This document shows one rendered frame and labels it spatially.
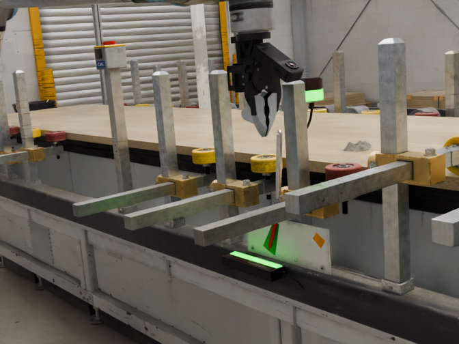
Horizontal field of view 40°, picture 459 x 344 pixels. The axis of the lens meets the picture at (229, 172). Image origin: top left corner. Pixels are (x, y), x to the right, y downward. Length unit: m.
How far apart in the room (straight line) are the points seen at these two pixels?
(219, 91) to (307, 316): 0.56
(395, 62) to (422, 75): 8.97
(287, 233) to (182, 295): 0.98
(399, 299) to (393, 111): 0.35
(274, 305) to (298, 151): 0.42
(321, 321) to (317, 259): 0.17
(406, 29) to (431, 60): 0.67
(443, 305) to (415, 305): 0.05
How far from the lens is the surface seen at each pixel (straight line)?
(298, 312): 1.50
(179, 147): 1.95
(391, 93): 1.16
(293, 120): 1.33
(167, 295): 2.40
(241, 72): 1.28
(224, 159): 1.52
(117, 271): 2.70
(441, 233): 0.79
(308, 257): 1.37
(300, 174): 1.34
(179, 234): 1.71
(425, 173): 1.13
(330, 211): 1.32
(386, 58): 1.16
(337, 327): 1.42
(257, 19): 1.26
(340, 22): 11.22
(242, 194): 1.48
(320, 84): 1.36
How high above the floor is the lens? 1.18
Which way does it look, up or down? 11 degrees down
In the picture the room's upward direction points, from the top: 4 degrees counter-clockwise
